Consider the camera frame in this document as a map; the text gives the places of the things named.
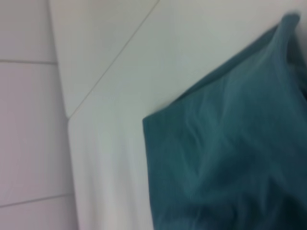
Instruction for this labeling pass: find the teal t-shirt with beige print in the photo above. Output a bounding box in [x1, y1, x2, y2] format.
[142, 11, 307, 230]

